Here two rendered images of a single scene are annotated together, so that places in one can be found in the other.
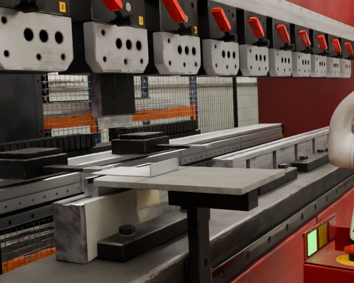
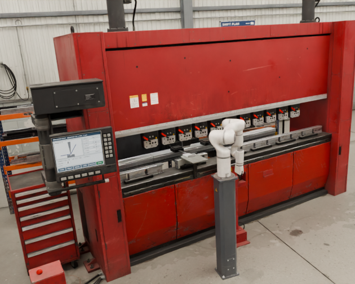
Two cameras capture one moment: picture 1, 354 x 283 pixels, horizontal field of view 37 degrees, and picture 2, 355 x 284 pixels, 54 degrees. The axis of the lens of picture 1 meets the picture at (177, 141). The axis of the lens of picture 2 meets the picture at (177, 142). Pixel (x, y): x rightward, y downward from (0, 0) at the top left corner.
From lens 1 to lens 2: 297 cm
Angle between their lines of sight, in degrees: 32
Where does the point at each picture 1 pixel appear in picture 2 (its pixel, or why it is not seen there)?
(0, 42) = (163, 141)
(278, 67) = not seen: hidden behind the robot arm
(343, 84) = (316, 110)
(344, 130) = (233, 150)
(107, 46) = (182, 137)
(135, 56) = (188, 137)
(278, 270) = not seen: hidden behind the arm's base
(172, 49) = (198, 133)
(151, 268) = (185, 171)
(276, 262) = not seen: hidden behind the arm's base
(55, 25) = (172, 137)
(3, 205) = (171, 156)
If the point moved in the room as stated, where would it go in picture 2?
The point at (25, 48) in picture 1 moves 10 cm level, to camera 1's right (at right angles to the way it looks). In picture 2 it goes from (167, 141) to (175, 142)
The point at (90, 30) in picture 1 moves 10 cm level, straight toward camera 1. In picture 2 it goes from (178, 135) to (175, 138)
